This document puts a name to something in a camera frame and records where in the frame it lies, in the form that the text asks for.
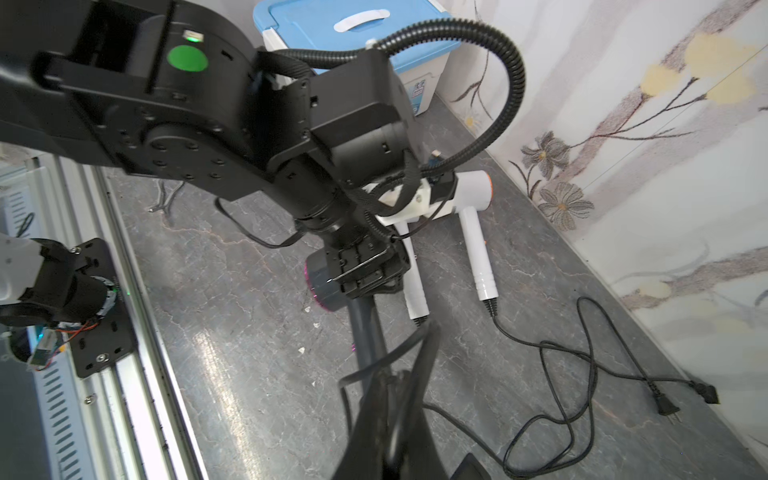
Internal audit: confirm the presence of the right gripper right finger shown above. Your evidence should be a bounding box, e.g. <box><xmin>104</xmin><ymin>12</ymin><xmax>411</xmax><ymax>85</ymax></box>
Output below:
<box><xmin>450</xmin><ymin>453</ymin><xmax>491</xmax><ymax>480</ymax></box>

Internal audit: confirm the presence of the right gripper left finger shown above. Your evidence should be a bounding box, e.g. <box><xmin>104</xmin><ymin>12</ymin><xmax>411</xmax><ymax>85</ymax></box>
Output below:
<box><xmin>333</xmin><ymin>323</ymin><xmax>441</xmax><ymax>479</ymax></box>

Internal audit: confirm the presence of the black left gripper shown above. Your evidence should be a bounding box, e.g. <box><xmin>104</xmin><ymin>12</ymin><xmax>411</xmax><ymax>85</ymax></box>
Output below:
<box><xmin>317</xmin><ymin>221</ymin><xmax>411</xmax><ymax>299</ymax></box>

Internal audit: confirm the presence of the dark grey pink hair dryer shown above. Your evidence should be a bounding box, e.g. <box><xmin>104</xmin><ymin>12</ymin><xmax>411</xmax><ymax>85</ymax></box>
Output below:
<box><xmin>304</xmin><ymin>247</ymin><xmax>388</xmax><ymax>369</ymax></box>

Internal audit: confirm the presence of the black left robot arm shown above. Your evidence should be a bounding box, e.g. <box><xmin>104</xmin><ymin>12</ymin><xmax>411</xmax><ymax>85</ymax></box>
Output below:
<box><xmin>1</xmin><ymin>1</ymin><xmax>423</xmax><ymax>298</ymax></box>

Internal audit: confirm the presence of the near white hair dryer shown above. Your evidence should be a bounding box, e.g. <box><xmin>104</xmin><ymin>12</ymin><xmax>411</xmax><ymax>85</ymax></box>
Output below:
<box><xmin>403</xmin><ymin>238</ymin><xmax>430</xmax><ymax>326</ymax></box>

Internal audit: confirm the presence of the white hair dryer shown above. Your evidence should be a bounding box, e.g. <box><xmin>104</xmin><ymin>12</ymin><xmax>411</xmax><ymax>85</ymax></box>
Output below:
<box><xmin>403</xmin><ymin>238</ymin><xmax>430</xmax><ymax>326</ymax></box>
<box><xmin>451</xmin><ymin>170</ymin><xmax>498</xmax><ymax>302</ymax></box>

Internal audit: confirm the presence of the far white hair dryer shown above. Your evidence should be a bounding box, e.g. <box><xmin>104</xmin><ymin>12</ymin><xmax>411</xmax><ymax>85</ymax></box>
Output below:
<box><xmin>451</xmin><ymin>170</ymin><xmax>498</xmax><ymax>302</ymax></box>

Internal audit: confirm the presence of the blue lid storage box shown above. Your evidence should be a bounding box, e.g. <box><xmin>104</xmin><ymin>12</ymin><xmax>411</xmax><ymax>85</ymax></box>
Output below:
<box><xmin>251</xmin><ymin>0</ymin><xmax>463</xmax><ymax>117</ymax></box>

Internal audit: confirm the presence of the black cord of near dryer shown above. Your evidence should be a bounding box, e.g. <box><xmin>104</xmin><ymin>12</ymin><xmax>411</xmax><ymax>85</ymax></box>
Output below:
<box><xmin>413</xmin><ymin>317</ymin><xmax>601</xmax><ymax>480</ymax></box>

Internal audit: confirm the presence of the black cord of far dryer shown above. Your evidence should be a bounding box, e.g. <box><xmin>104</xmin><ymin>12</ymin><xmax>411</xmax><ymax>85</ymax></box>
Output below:
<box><xmin>482</xmin><ymin>296</ymin><xmax>721</xmax><ymax>421</ymax></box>

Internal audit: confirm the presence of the aluminium rail frame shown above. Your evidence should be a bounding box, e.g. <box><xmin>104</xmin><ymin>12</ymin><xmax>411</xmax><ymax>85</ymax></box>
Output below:
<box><xmin>1</xmin><ymin>144</ymin><xmax>207</xmax><ymax>479</ymax></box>

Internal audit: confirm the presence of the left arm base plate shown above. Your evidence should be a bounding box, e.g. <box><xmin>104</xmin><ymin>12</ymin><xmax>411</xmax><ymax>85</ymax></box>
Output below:
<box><xmin>32</xmin><ymin>238</ymin><xmax>137</xmax><ymax>379</ymax></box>

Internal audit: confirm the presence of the white vented cable duct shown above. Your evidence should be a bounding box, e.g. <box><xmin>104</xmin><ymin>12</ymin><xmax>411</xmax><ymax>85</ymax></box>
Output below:
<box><xmin>33</xmin><ymin>355</ymin><xmax>96</xmax><ymax>480</ymax></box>

